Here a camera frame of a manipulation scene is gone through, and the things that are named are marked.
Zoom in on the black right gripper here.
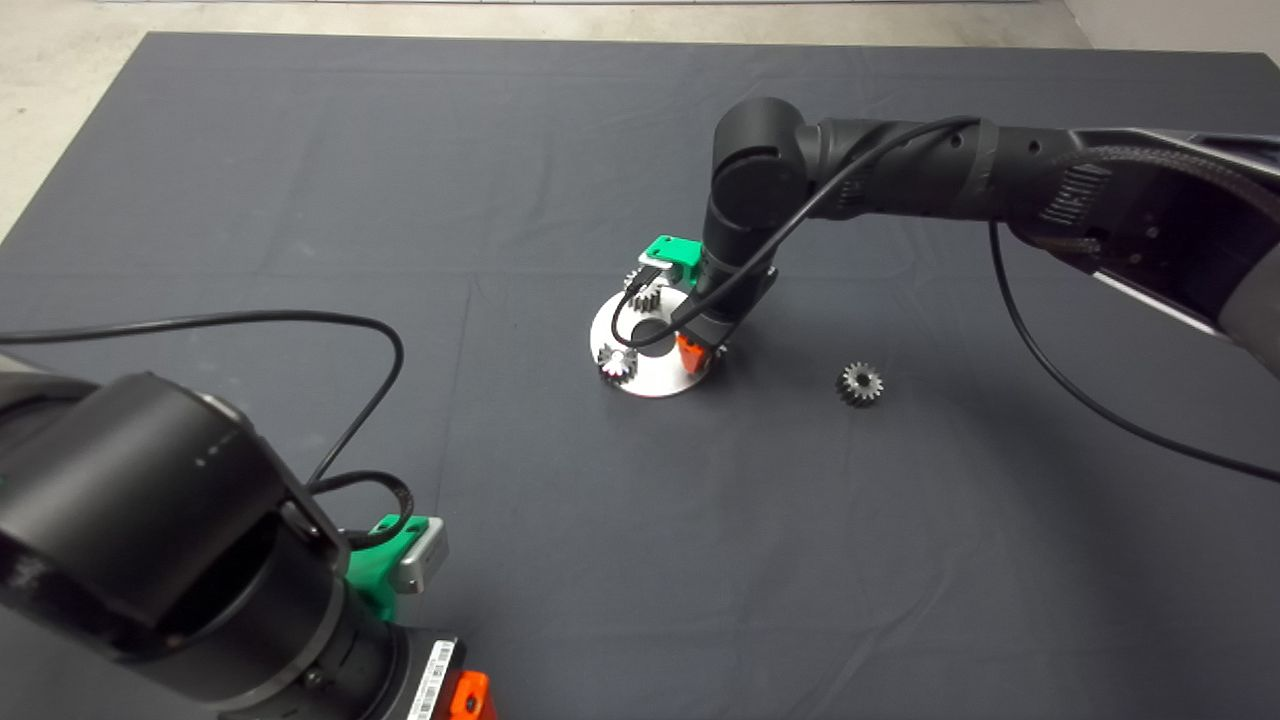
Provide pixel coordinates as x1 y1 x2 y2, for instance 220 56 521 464
676 266 779 374

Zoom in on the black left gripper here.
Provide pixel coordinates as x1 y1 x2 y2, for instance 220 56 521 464
372 624 493 720

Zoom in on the small dark steel gear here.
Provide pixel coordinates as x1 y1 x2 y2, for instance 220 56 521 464
837 361 885 408

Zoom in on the round metal plate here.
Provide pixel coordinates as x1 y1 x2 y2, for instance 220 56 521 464
590 285 723 399

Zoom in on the dark grey table cloth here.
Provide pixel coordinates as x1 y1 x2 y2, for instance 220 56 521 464
0 30 1280 720

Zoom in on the green right camera mount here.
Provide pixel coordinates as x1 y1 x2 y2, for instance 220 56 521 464
645 235 703 286

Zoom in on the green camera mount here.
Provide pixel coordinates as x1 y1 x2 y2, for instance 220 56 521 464
345 512 433 621
645 235 703 286

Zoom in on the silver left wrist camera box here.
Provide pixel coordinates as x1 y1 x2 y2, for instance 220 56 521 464
393 520 449 593

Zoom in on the green left camera mount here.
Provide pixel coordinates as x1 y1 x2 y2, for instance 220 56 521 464
345 512 433 621

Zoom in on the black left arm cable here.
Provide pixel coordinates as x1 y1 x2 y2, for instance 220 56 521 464
0 308 416 546

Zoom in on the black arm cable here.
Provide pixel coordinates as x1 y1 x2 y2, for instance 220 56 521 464
0 308 416 546
610 115 1280 483

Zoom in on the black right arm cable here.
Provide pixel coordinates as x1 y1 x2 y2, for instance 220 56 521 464
610 115 1280 483

